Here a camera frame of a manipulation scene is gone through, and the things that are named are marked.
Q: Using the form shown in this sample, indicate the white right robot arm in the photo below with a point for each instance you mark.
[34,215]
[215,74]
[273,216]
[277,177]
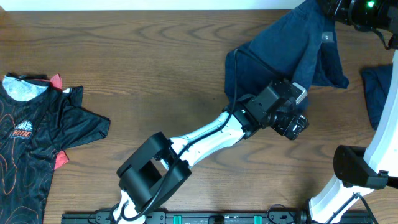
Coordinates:
[358,171]

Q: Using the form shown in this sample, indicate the folded navy blue garment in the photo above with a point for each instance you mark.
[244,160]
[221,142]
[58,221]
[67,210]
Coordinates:
[377,81]

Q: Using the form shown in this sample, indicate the dark blue denim shorts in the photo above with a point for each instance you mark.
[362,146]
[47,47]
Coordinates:
[301,47]

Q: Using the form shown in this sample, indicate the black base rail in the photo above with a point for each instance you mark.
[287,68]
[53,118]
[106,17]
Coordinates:
[273,215]

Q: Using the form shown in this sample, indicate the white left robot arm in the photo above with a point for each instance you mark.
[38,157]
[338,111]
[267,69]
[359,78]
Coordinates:
[158,168]

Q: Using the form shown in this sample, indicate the black orange patterned t-shirt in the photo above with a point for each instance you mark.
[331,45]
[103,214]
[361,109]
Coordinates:
[38,121]

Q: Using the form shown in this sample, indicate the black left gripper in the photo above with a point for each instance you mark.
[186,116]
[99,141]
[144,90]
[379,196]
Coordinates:
[290,123]

